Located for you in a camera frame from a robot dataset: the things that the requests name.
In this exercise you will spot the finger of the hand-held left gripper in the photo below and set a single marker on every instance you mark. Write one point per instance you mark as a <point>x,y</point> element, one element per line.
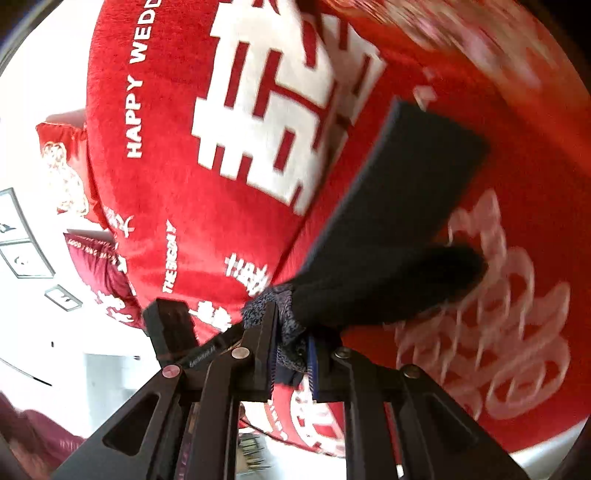
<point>233,337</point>

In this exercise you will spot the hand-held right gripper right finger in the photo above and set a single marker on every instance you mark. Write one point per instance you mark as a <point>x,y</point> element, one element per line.
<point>318,369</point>

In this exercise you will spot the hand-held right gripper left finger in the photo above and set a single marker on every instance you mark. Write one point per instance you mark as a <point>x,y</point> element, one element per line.
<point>261,364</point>

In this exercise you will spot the dark pants with patterned waistband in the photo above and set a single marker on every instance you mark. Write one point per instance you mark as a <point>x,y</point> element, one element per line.
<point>392,207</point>

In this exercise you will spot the person's left forearm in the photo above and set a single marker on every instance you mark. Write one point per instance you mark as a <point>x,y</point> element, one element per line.
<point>37,438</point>

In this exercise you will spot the dark red printed pillow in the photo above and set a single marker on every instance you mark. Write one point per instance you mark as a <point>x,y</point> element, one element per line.
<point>101,277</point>

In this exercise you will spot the red embroidered pillow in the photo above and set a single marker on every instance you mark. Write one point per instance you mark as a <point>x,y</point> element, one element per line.
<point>64,170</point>

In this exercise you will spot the red embroidered bed sheet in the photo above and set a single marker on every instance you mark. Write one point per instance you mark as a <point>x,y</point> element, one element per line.
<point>531,207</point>

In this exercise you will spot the small framed wall picture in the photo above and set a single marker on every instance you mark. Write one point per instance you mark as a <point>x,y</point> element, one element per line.
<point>63,297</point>

